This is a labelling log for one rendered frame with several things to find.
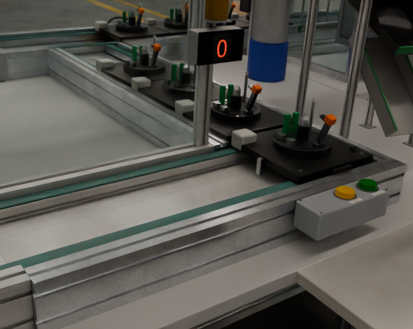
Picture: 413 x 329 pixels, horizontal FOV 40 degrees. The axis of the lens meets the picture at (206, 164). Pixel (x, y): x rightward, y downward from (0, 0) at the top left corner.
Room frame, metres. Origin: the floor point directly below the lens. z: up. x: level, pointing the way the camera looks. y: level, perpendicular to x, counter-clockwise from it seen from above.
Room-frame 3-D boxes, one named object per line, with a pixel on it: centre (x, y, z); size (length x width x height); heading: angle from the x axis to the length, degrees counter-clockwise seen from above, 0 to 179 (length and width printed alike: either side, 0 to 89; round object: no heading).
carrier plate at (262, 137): (1.26, -0.22, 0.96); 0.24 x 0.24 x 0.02; 37
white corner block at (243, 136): (1.28, -0.09, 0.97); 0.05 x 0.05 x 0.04; 37
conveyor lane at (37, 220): (1.10, 0.03, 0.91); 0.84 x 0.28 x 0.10; 127
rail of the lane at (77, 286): (0.97, -0.10, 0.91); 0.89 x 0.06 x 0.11; 127
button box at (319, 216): (1.04, -0.29, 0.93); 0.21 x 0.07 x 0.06; 127
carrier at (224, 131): (1.46, -0.07, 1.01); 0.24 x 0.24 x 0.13; 37
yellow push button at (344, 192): (1.04, -0.29, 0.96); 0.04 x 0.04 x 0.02
